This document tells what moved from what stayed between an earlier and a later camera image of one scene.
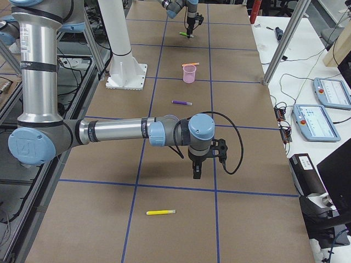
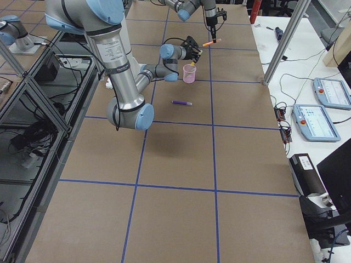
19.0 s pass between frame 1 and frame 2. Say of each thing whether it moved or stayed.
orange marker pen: moved
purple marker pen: stayed
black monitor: stayed
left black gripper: moved
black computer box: stayed
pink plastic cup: stayed
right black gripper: moved
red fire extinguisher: stayed
